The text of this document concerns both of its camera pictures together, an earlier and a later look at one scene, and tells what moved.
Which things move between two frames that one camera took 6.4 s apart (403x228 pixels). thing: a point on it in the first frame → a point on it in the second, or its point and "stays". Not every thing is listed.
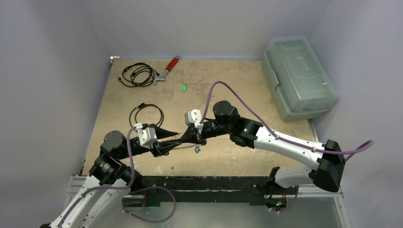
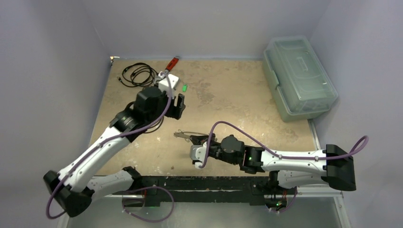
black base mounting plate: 157,189 stays
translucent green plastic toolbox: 304,88 stays
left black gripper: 161,147 → 175,111
